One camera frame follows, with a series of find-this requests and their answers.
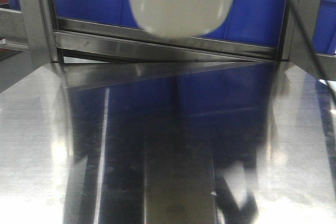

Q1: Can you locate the large blue bin right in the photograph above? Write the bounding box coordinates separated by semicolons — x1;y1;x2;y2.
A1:
119;0;336;56

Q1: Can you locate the stainless steel shelf frame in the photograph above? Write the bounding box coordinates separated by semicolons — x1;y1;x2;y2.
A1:
1;0;335;223

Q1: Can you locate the black cable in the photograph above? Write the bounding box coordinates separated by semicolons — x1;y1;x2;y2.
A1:
279;0;336;120

